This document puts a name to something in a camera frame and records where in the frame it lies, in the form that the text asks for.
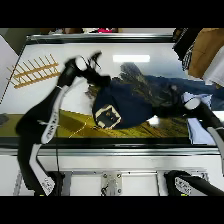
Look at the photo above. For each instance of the checked garment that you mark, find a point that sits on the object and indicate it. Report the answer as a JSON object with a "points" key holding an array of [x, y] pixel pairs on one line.
{"points": [[189, 58]]}

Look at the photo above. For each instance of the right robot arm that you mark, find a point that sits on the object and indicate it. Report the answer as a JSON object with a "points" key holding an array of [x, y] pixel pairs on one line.
{"points": [[208, 118]]}

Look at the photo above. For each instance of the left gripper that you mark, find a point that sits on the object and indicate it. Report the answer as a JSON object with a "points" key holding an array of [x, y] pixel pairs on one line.
{"points": [[99, 80]]}

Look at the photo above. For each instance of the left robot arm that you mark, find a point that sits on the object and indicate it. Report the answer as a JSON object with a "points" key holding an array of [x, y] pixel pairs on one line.
{"points": [[33, 116]]}

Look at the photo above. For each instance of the navy T-shirt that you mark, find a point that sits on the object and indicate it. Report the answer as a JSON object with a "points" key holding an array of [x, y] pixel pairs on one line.
{"points": [[128, 103]]}

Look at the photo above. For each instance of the brown garment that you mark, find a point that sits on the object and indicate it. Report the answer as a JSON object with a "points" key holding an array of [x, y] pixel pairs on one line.
{"points": [[208, 50]]}

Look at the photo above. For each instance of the light blue T-shirt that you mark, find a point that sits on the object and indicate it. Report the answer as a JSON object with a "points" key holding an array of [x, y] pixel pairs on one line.
{"points": [[200, 133]]}

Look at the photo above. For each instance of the black garment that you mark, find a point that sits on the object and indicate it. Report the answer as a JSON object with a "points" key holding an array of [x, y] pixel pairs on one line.
{"points": [[185, 41]]}

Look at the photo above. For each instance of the white garment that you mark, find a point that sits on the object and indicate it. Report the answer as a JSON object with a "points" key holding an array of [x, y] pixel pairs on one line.
{"points": [[216, 71]]}

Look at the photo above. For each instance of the wooden rack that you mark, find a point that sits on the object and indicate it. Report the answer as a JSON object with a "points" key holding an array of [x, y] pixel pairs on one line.
{"points": [[36, 70]]}

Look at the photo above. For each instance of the silver frame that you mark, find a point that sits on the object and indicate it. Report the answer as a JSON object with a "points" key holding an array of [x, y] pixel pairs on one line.
{"points": [[111, 160]]}

